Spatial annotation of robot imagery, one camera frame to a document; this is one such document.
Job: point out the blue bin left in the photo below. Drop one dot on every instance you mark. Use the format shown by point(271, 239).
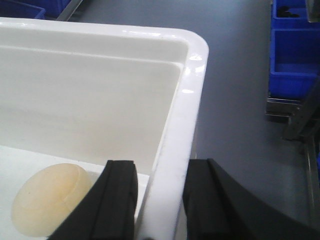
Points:
point(39, 9)

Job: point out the white Totelife plastic crate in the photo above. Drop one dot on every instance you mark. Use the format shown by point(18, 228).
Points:
point(86, 93)

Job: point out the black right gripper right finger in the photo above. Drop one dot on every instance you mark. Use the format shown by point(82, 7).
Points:
point(217, 207)

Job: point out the blue storage bin upper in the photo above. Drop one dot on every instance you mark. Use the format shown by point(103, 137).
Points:
point(285, 9)

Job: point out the blue storage bin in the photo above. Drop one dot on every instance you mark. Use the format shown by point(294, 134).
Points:
point(285, 9)
point(294, 62)

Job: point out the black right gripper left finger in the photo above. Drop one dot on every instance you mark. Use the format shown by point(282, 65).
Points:
point(107, 212)

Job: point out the cream tennis ball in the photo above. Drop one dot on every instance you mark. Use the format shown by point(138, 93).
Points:
point(48, 197)

